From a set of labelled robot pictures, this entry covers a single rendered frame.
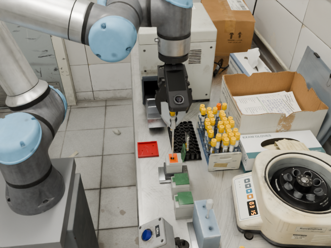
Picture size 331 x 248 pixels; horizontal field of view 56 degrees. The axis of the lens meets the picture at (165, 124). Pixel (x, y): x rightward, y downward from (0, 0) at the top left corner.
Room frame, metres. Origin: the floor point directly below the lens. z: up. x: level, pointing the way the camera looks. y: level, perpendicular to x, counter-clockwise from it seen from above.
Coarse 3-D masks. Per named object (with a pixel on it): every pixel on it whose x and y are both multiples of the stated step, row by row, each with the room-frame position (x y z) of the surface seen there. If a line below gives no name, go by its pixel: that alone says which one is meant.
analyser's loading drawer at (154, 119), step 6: (150, 96) 1.01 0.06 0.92; (150, 102) 0.94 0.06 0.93; (150, 108) 0.90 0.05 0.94; (156, 108) 0.90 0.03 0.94; (150, 114) 0.90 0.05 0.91; (156, 114) 0.90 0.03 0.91; (150, 120) 0.84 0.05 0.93; (156, 120) 0.85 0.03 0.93; (162, 120) 0.85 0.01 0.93; (150, 126) 0.84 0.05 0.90; (156, 126) 0.85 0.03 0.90; (162, 126) 0.85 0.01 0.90
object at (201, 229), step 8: (200, 200) 0.47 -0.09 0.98; (200, 208) 0.45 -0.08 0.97; (200, 216) 0.43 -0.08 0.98; (192, 224) 0.46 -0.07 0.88; (200, 224) 0.41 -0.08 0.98; (208, 224) 0.41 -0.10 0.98; (216, 224) 0.41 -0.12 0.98; (192, 232) 0.44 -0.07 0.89; (200, 232) 0.40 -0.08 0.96; (208, 232) 0.39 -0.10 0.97; (216, 232) 0.39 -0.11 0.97; (192, 240) 0.42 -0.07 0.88; (200, 240) 0.39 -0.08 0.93; (208, 240) 0.38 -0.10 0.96; (216, 240) 0.38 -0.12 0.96
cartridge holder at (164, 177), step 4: (164, 164) 0.65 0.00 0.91; (160, 168) 0.66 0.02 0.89; (164, 168) 0.64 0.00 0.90; (184, 168) 0.66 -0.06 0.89; (160, 172) 0.64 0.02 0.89; (164, 172) 0.64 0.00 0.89; (180, 172) 0.62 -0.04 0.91; (184, 172) 0.64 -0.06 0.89; (160, 176) 0.63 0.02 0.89; (164, 176) 0.63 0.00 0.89; (168, 176) 0.61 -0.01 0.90; (172, 176) 0.62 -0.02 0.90; (188, 176) 0.63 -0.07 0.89; (160, 180) 0.61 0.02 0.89; (164, 180) 0.61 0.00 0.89; (168, 180) 0.61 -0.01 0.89
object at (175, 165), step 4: (168, 156) 0.65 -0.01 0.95; (176, 156) 0.65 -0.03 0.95; (180, 156) 0.65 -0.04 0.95; (168, 160) 0.64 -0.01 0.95; (172, 160) 0.63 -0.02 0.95; (176, 160) 0.63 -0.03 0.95; (180, 160) 0.63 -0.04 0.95; (168, 164) 0.62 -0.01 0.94; (172, 164) 0.62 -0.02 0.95; (176, 164) 0.62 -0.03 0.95; (180, 164) 0.62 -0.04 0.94; (168, 168) 0.62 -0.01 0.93; (172, 168) 0.62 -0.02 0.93; (176, 168) 0.62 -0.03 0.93; (180, 168) 0.62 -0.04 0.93; (168, 172) 0.62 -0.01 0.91; (172, 172) 0.62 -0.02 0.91; (176, 172) 0.62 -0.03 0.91
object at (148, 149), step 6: (138, 144) 0.78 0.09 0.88; (144, 144) 0.78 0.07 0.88; (150, 144) 0.78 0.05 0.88; (156, 144) 0.77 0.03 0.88; (138, 150) 0.74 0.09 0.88; (144, 150) 0.75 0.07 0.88; (150, 150) 0.75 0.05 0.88; (156, 150) 0.75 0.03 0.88; (138, 156) 0.72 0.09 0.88; (144, 156) 0.72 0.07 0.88; (150, 156) 0.72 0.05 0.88
